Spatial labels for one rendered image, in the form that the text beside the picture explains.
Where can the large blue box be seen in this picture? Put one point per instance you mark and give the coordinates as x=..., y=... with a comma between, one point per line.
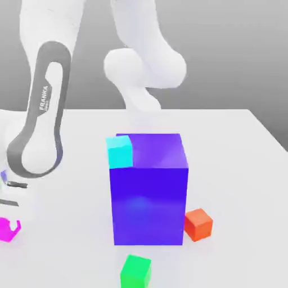
x=148, y=202

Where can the small magenta cube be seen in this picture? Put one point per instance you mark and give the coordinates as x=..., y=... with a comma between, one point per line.
x=5, y=231

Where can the small cyan cube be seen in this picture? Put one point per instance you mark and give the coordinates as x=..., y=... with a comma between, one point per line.
x=119, y=153

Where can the small orange cube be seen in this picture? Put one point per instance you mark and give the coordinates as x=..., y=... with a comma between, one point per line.
x=199, y=225

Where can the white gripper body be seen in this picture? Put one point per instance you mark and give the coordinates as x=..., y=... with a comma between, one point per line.
x=9, y=202

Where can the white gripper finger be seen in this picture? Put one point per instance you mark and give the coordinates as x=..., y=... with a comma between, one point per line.
x=13, y=225

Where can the small green cube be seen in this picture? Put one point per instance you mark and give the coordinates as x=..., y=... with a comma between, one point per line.
x=135, y=272

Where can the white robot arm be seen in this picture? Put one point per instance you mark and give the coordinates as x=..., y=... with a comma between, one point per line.
x=51, y=33

